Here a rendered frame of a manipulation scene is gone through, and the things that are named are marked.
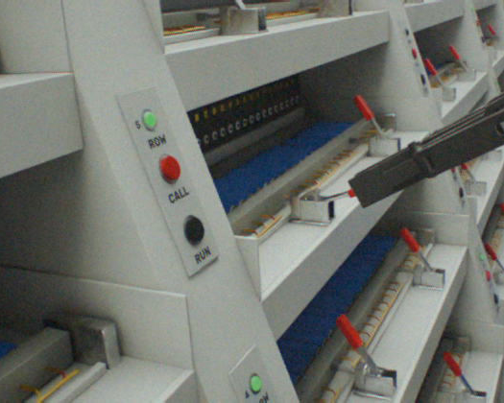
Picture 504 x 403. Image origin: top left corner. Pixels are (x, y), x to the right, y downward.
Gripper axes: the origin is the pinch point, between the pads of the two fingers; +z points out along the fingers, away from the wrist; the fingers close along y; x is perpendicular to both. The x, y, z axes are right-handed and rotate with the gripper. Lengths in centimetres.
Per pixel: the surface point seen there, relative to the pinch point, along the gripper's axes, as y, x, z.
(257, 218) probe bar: -3.8, 2.5, 12.4
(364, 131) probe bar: 34.1, 3.1, 12.9
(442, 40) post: 113, 10, 13
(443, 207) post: 42.6, -13.7, 11.1
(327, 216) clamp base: -0.9, -0.7, 7.2
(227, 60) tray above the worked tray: -8.8, 15.6, 4.0
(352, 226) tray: 4.0, -3.5, 7.9
